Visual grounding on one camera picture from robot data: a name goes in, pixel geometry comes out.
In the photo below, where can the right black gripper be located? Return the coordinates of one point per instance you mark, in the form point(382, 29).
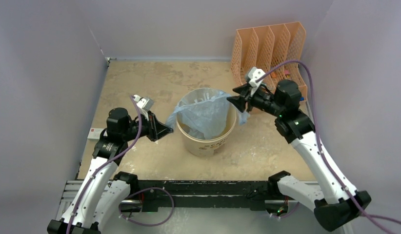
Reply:
point(240, 101)

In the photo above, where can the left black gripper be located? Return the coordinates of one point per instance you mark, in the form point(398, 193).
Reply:
point(156, 129)

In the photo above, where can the blue plastic trash bag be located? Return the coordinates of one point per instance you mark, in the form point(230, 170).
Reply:
point(204, 111)

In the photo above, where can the beige paper trash bin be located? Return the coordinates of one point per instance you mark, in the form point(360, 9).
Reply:
point(210, 147)

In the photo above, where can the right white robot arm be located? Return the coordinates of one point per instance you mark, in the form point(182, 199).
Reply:
point(332, 204)

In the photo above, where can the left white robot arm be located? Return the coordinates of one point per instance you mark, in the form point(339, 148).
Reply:
point(103, 189)

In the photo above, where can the orange file organizer rack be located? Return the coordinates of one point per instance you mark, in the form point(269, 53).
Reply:
point(265, 47)

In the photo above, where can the white red small box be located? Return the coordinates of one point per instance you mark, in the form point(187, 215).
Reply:
point(94, 133)

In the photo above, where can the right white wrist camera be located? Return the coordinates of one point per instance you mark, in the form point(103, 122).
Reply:
point(254, 79)

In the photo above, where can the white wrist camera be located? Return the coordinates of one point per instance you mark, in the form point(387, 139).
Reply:
point(144, 105)
point(254, 79)

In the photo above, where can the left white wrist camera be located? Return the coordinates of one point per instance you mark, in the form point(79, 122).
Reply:
point(144, 105)

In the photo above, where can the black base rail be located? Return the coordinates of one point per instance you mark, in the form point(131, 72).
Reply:
point(253, 195)

